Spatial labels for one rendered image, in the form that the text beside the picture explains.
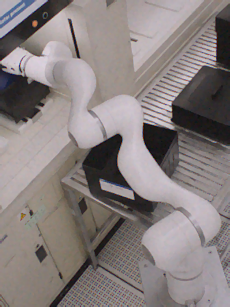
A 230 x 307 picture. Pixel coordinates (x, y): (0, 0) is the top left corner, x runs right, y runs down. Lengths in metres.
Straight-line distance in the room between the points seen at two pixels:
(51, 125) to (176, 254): 0.96
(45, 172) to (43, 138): 0.16
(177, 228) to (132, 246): 1.37
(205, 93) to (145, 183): 0.85
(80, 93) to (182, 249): 0.51
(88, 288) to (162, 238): 1.33
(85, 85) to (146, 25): 1.14
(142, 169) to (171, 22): 1.28
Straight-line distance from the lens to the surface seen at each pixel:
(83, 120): 1.40
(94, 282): 2.62
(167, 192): 1.37
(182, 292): 1.60
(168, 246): 1.32
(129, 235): 2.72
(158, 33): 2.45
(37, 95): 2.07
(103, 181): 1.84
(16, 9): 1.58
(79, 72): 1.44
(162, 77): 2.37
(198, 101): 2.10
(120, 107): 1.43
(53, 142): 2.02
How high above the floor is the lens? 2.32
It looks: 49 degrees down
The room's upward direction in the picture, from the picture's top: 12 degrees counter-clockwise
